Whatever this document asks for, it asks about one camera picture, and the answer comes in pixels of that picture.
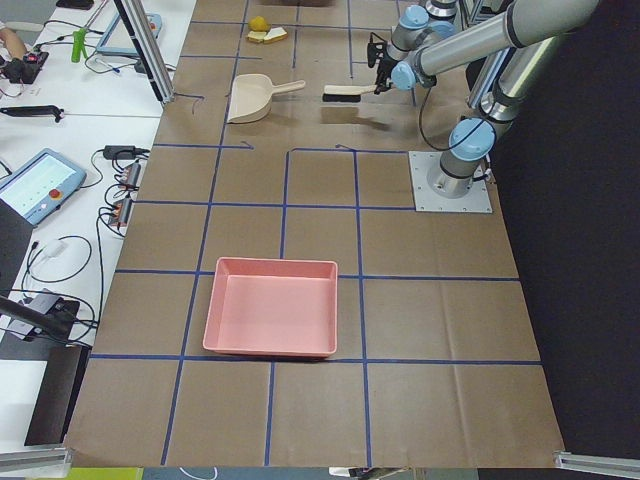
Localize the black power adapter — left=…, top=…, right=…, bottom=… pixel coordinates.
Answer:
left=102, top=145, right=149, bottom=160

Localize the blue teach pendant far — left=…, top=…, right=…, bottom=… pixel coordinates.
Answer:
left=96, top=13, right=163, bottom=58

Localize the yellow lemon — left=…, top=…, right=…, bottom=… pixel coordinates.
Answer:
left=248, top=16, right=271, bottom=32

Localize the blue teach pendant near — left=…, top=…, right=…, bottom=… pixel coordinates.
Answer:
left=1, top=148, right=87, bottom=226

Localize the black handle tool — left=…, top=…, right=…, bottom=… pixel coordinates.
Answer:
left=0, top=105, right=64, bottom=123

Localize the blue teach pendant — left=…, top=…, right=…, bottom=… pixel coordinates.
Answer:
left=96, top=13, right=163, bottom=58
left=1, top=148, right=87, bottom=226

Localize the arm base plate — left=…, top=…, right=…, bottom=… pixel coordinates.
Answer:
left=408, top=151, right=493, bottom=214

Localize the pink plastic bin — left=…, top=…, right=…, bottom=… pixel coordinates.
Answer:
left=202, top=257, right=338, bottom=358

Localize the cream brush with black bristles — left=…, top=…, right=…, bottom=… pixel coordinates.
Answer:
left=322, top=85, right=377, bottom=103

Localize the aluminium frame post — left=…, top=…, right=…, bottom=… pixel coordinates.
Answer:
left=114, top=0, right=174, bottom=105

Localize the cream plastic dustpan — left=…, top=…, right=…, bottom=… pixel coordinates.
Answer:
left=227, top=74, right=306, bottom=124

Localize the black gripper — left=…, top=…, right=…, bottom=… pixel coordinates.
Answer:
left=367, top=32, right=395, bottom=93

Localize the green plastic tool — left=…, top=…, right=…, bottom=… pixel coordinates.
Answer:
left=71, top=28, right=87, bottom=63

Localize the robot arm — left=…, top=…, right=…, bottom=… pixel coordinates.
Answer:
left=367, top=0, right=598, bottom=199

